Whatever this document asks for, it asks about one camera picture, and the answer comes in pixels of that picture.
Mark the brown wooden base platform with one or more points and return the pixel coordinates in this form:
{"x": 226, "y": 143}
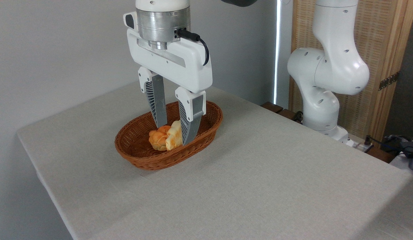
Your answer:
{"x": 273, "y": 107}

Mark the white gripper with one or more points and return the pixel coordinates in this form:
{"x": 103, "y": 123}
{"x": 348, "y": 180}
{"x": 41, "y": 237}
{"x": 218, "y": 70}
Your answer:
{"x": 189, "y": 70}

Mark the grey tablecloth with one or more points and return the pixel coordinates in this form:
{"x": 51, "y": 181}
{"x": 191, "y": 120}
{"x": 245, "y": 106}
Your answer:
{"x": 259, "y": 183}

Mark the long leaf-shaped bread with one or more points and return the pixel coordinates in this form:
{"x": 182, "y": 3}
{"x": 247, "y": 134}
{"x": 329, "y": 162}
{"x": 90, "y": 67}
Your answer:
{"x": 173, "y": 136}

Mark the round orange bread bun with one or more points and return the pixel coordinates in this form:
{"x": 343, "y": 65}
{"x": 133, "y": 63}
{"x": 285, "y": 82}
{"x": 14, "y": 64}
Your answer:
{"x": 158, "y": 138}

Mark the dark grey bag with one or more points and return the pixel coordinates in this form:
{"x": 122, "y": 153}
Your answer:
{"x": 411, "y": 150}

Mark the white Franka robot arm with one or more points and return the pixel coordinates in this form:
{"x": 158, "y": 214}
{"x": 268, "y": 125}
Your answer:
{"x": 336, "y": 66}

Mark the brown oval wicker basket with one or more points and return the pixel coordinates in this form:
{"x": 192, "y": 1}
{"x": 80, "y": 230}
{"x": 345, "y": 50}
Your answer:
{"x": 143, "y": 156}

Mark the metal screen hinge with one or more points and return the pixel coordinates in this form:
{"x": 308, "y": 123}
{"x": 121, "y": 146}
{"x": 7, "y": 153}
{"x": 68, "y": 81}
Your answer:
{"x": 388, "y": 81}

